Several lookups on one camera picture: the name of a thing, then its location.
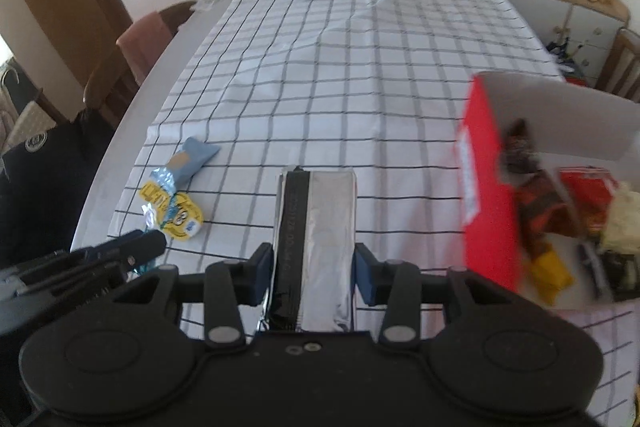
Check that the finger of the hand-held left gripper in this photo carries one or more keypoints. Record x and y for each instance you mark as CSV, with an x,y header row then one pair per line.
x,y
85,277
132,246

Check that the wooden chair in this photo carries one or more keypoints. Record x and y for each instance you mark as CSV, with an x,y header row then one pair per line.
x,y
175,12
622,62

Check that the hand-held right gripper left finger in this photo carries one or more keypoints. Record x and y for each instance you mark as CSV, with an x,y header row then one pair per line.
x,y
262,274

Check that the white sideboard cabinet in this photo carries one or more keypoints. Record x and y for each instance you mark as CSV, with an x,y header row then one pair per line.
x,y
575,22

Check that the red cardboard box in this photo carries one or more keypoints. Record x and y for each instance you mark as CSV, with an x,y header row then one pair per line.
x,y
487,217

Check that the blue and yellow snack packet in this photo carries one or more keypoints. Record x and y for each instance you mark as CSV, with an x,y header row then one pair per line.
x,y
177,212

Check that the silver and black snack packet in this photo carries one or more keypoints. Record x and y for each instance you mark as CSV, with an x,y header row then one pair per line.
x,y
327,232

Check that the cream snack packet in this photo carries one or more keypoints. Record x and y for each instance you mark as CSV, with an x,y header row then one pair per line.
x,y
625,217

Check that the small dark brown snack packet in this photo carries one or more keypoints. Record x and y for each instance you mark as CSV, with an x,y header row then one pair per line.
x,y
520,147

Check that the brown red foil snack packet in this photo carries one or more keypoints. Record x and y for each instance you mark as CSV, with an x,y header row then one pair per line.
x,y
537,207

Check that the black bag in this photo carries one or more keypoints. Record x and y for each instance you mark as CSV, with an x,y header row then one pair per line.
x,y
45,187

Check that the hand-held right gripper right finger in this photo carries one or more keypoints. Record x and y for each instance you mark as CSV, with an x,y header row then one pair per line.
x,y
365,281

